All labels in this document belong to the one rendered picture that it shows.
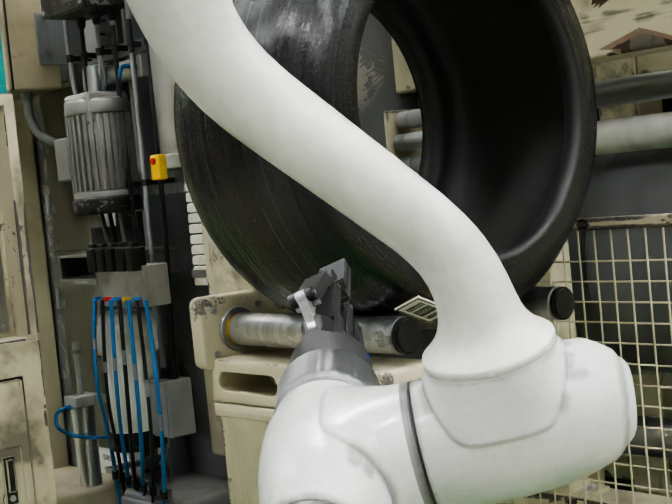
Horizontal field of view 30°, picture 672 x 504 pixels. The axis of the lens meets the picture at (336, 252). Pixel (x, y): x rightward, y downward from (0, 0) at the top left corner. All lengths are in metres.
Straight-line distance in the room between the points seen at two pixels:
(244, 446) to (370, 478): 0.96
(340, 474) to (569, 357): 0.19
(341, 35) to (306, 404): 0.56
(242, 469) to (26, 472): 0.33
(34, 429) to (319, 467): 1.10
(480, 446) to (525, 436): 0.03
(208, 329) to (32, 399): 0.37
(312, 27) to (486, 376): 0.61
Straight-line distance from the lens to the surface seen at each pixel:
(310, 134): 0.87
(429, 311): 1.50
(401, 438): 0.93
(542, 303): 1.66
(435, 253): 0.89
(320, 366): 1.04
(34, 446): 1.97
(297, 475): 0.91
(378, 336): 1.47
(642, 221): 1.80
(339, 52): 1.41
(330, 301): 1.19
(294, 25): 1.42
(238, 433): 1.87
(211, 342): 1.71
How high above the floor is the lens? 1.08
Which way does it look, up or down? 3 degrees down
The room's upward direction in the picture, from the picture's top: 6 degrees counter-clockwise
